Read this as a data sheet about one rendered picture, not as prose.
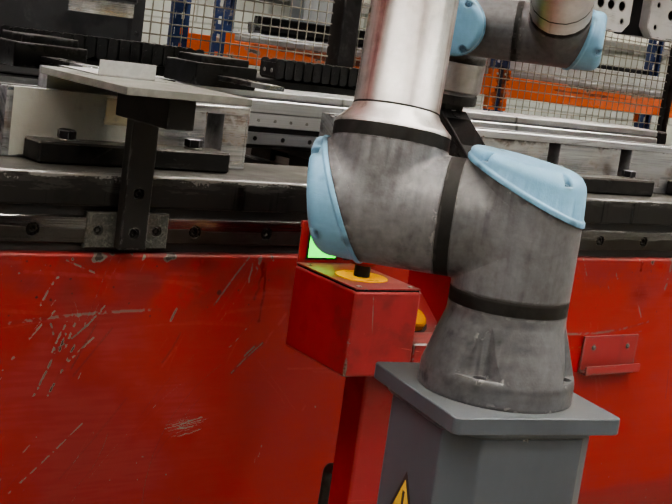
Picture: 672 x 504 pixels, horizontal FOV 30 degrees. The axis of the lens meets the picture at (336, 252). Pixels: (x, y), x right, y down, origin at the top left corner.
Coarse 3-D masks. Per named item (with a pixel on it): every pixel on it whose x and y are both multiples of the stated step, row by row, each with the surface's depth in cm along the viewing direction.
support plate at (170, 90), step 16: (80, 80) 162; (96, 80) 158; (112, 80) 160; (128, 80) 165; (144, 80) 171; (160, 80) 177; (144, 96) 153; (160, 96) 154; (176, 96) 155; (192, 96) 157; (208, 96) 158; (224, 96) 160; (240, 96) 164
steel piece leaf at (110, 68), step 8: (104, 64) 168; (112, 64) 168; (120, 64) 169; (128, 64) 170; (136, 64) 170; (144, 64) 171; (88, 72) 170; (96, 72) 171; (104, 72) 168; (112, 72) 168; (120, 72) 169; (128, 72) 170; (136, 72) 171; (144, 72) 171; (152, 72) 172; (152, 80) 172
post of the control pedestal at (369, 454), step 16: (352, 384) 175; (368, 384) 172; (352, 400) 175; (368, 400) 173; (384, 400) 174; (352, 416) 175; (368, 416) 174; (384, 416) 175; (352, 432) 175; (368, 432) 174; (384, 432) 176; (336, 448) 178; (352, 448) 174; (368, 448) 175; (384, 448) 176; (336, 464) 178; (352, 464) 174; (368, 464) 175; (336, 480) 178; (352, 480) 175; (368, 480) 176; (336, 496) 178; (352, 496) 175; (368, 496) 177
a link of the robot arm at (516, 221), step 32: (480, 160) 117; (512, 160) 115; (448, 192) 116; (480, 192) 116; (512, 192) 114; (544, 192) 114; (576, 192) 116; (448, 224) 116; (480, 224) 115; (512, 224) 115; (544, 224) 115; (576, 224) 116; (448, 256) 117; (480, 256) 116; (512, 256) 115; (544, 256) 115; (576, 256) 119; (480, 288) 117; (512, 288) 116; (544, 288) 116
